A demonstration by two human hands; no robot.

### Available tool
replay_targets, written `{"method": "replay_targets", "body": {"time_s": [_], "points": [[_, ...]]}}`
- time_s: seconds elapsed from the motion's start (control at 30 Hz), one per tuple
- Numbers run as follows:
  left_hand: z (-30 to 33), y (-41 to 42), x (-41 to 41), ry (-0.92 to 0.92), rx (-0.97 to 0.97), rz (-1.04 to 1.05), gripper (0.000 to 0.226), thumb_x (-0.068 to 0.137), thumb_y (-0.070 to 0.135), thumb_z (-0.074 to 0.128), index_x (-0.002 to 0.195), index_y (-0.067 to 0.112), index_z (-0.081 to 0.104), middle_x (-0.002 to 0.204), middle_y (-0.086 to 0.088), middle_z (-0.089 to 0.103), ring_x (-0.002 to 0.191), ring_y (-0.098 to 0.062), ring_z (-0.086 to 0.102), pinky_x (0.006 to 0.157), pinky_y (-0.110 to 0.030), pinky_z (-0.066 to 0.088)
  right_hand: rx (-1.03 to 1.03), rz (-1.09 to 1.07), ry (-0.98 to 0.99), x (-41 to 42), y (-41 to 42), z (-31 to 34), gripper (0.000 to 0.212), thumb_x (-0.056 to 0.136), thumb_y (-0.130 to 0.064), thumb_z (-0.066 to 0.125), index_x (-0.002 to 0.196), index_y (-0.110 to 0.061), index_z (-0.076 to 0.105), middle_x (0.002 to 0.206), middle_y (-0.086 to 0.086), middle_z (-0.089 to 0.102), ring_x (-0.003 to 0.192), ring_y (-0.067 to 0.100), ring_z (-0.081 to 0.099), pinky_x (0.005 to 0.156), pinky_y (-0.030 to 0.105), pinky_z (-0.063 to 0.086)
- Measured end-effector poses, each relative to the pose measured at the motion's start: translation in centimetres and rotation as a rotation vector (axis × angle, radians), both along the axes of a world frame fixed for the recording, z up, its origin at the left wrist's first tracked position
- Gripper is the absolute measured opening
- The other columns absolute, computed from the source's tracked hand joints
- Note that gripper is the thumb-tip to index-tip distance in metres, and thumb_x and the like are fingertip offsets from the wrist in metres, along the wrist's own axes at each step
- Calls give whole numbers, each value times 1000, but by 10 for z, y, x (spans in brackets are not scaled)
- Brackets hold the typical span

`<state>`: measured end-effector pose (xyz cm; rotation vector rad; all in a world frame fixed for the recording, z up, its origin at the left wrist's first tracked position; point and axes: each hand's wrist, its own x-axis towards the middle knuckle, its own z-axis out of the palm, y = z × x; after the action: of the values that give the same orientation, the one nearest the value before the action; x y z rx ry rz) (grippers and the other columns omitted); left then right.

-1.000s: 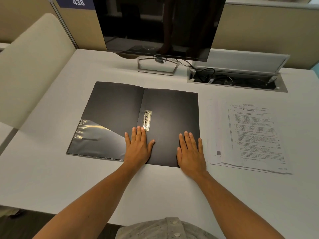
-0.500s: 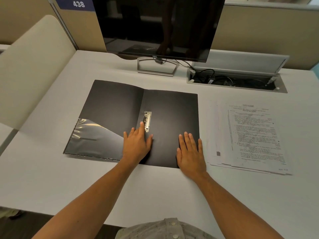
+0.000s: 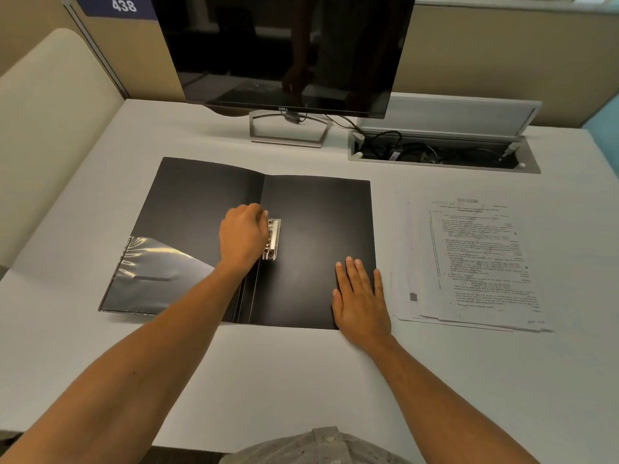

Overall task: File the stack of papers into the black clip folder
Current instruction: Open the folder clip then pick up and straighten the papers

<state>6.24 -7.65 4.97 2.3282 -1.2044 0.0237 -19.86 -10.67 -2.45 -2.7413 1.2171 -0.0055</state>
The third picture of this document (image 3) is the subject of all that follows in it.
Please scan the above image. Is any black monitor cable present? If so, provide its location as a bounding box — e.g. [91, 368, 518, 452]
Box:
[282, 110, 361, 131]

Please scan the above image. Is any beige fabric partition panel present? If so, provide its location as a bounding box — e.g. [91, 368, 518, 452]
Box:
[72, 0, 619, 129]
[0, 0, 74, 78]

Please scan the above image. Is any blue number sign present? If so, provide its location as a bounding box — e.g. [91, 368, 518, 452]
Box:
[72, 0, 158, 21]

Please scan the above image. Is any bundle of black cables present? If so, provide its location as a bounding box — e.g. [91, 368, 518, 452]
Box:
[355, 131, 521, 168]

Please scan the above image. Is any person's left forearm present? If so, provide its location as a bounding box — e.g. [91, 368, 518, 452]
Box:
[0, 260, 252, 464]

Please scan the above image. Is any person's right forearm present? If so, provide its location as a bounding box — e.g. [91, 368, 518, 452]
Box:
[367, 335, 540, 464]

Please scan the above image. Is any black folder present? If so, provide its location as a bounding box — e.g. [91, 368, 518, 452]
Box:
[98, 157, 378, 331]

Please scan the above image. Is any silver monitor stand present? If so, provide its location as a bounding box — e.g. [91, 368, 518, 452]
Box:
[249, 110, 335, 149]

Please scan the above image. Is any stack of printed papers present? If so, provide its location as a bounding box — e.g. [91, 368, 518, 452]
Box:
[389, 188, 555, 333]

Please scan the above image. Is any person's right hand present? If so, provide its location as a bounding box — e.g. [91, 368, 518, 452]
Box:
[331, 256, 393, 351]

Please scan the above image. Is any person's grey shirt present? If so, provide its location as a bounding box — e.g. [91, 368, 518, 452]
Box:
[220, 426, 412, 464]

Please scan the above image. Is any black computer monitor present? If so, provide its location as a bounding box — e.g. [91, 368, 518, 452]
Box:
[148, 0, 418, 121]

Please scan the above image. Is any grey desk cable tray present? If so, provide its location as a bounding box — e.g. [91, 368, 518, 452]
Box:
[348, 128, 542, 175]

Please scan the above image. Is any cream curved desk divider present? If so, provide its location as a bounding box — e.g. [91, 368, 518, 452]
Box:
[0, 27, 126, 269]

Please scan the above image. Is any person's left hand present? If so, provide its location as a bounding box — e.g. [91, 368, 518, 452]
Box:
[218, 203, 270, 276]

